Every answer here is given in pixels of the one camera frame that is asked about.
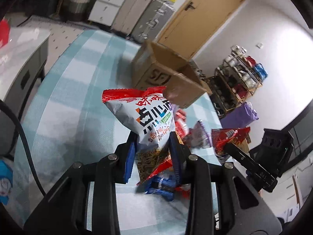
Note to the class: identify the red box on side table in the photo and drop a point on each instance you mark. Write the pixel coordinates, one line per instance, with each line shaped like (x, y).
(4, 32)

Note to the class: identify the blue checkered tablecloth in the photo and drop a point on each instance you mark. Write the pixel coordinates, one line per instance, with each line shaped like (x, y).
(67, 122)

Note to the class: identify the SF cardboard box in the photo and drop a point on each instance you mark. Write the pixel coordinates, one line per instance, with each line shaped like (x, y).
(155, 65)

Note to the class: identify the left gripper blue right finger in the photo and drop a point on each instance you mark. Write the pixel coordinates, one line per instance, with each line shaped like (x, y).
(175, 152)

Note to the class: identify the woven laundry basket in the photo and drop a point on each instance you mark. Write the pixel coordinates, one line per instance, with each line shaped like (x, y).
(76, 10)

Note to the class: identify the purple white snack bag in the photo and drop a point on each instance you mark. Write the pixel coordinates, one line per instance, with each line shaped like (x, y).
(200, 138)

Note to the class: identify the white noodle snack bag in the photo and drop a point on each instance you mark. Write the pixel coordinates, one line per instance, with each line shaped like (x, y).
(149, 115)

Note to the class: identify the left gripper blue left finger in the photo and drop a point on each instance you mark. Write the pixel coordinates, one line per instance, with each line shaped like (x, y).
(129, 161)

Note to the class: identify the blue snack packet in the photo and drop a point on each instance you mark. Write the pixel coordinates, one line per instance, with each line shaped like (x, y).
(162, 186)

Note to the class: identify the beige suitcase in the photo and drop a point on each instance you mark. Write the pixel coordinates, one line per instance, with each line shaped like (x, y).
(128, 15)

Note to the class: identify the wooden shoe rack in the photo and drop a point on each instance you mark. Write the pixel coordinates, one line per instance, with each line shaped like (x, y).
(235, 80)

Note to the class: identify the wooden door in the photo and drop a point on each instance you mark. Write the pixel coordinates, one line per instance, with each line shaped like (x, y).
(194, 23)

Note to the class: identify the red chip bag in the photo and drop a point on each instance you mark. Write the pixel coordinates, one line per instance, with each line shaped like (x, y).
(220, 137)

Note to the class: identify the red white balloon snack bag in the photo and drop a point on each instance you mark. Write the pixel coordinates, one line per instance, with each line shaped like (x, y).
(180, 123)

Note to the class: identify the white side table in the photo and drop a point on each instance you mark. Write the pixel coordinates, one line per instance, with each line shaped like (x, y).
(22, 61)

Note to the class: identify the red black candy packet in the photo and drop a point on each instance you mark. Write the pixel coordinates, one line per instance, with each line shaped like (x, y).
(184, 190)

